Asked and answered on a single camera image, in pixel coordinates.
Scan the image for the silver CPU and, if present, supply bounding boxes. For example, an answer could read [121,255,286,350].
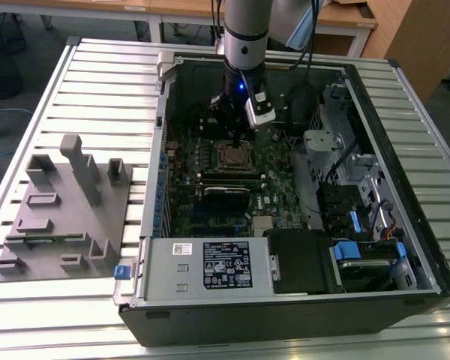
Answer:
[224,146,248,166]

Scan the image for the metal socket cover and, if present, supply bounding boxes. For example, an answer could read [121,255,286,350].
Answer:
[217,141,257,173]

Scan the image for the black RAM slot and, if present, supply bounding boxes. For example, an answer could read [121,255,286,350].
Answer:
[201,181,263,187]
[201,172,262,179]
[201,169,262,175]
[201,176,263,182]

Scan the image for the grey case latch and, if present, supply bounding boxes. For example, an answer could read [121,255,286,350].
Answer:
[155,51,178,82]

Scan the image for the green motherboard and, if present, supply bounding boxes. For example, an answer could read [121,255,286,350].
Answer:
[163,121,313,239]

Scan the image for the black graphics card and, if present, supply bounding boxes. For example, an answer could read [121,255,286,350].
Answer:
[201,185,252,223]

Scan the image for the silver drive cage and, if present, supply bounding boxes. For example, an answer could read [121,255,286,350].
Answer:
[302,82,417,241]

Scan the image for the silver chipset heatsink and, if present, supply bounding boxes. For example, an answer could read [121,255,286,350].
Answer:
[253,215,275,230]

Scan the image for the black disk bay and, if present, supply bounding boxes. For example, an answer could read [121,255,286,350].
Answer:
[316,182,371,241]

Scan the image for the blue disk carrier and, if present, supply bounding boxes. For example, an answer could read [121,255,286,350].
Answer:
[348,209,362,233]
[331,241,362,261]

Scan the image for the silver power supply unit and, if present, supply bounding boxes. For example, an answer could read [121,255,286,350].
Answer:
[133,236,278,302]

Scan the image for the wooden cabinet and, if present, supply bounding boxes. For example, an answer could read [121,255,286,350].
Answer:
[361,0,450,104]

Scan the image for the grey parts rack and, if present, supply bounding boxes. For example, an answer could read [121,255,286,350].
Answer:
[0,133,134,283]

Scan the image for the black PC case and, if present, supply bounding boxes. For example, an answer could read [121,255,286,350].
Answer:
[112,52,450,348]

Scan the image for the black round bin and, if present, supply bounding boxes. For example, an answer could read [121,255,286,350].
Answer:
[0,52,26,101]

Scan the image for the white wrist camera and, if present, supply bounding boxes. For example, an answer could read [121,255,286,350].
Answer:
[244,92,278,131]

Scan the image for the black looped cable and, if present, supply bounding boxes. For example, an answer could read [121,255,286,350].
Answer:
[287,80,318,127]

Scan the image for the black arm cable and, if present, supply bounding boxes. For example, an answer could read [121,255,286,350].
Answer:
[264,0,320,72]

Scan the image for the wooden desk white frame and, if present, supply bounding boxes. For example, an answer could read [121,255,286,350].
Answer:
[0,0,162,44]
[149,0,379,58]

